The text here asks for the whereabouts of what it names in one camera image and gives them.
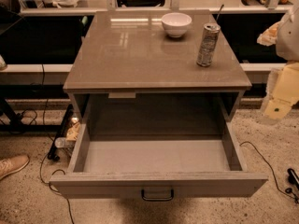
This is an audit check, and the black power plug device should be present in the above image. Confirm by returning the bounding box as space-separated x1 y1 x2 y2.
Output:
287 168 299 189

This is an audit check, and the black drawer handle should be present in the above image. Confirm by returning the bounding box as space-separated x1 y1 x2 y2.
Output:
140 189 175 202

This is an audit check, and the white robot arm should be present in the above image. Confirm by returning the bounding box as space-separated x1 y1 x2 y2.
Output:
257 2 299 124

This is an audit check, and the tan shoe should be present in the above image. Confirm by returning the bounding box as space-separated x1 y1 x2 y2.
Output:
0 155 30 180

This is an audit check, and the silver redbull can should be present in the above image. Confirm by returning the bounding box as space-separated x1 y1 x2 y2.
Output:
196 23 221 67

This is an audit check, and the black floor cable left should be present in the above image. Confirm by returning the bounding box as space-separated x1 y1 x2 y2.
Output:
18 63 76 224

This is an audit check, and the grey drawer cabinet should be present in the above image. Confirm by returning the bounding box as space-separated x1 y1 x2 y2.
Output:
64 10 251 111

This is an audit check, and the white ceramic bowl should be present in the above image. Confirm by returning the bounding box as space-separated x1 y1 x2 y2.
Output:
161 12 192 37

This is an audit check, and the black floor cable right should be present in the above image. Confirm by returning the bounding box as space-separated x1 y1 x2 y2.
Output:
239 140 299 203

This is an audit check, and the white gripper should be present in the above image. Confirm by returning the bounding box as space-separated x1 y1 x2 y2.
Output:
257 21 299 124

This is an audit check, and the black floor cable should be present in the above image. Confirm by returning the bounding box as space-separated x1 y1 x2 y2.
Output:
18 63 76 224
239 140 299 203

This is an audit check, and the crumpled yellow snack bag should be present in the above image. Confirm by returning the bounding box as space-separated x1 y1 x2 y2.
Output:
66 122 80 141

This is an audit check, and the open grey top drawer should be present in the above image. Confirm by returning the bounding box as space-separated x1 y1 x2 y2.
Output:
50 93 267 200

